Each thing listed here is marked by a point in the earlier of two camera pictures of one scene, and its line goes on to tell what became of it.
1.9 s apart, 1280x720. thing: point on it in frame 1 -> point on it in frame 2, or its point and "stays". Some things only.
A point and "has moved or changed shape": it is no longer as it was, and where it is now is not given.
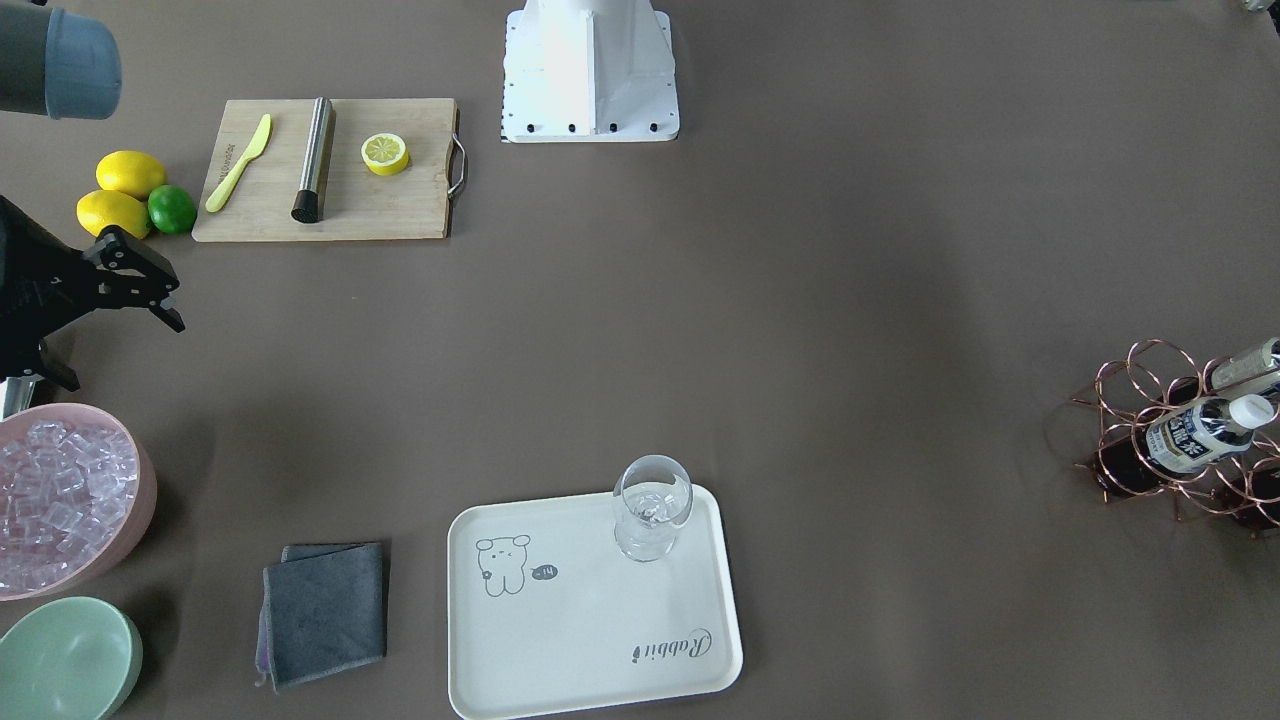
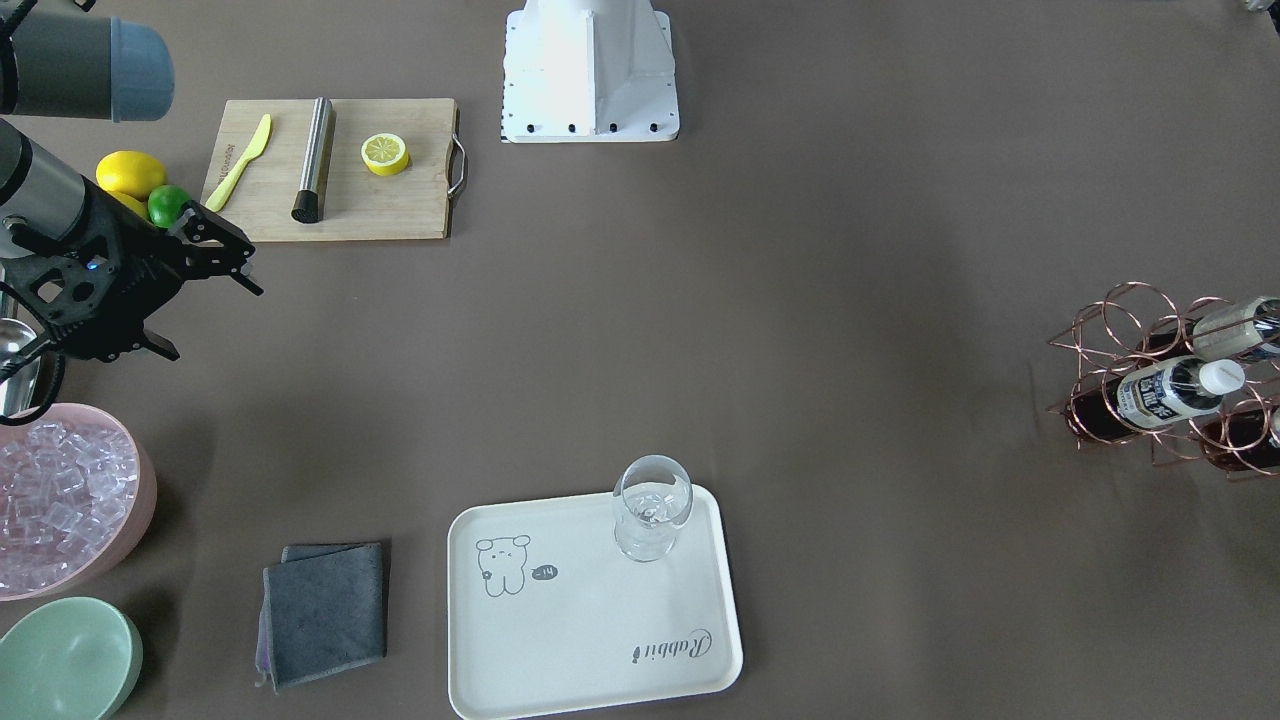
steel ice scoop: [16, 393] stays
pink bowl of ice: [78, 489] stays
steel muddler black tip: [305, 206] stays
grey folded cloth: [323, 613] stays
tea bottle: [1252, 372] -> [1227, 333]
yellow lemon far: [130, 171] stays
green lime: [172, 209] stays
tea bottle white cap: [1182, 441] -> [1176, 389]
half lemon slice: [384, 154] stays
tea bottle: [1247, 489] -> [1244, 439]
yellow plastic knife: [255, 148] stays
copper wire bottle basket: [1164, 430] has moved or changed shape
